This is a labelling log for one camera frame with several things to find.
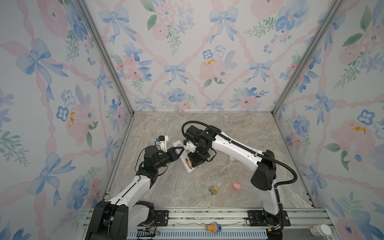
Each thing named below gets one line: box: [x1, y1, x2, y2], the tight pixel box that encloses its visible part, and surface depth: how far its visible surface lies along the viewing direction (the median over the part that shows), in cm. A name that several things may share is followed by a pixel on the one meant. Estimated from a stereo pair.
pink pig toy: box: [233, 183, 242, 191], surface depth 85 cm
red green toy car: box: [208, 185, 219, 196], surface depth 83 cm
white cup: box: [310, 223, 332, 237], surface depth 67 cm
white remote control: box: [172, 140, 196, 174], surface depth 79 cm
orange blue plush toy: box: [206, 221, 222, 235], surface depth 71 cm
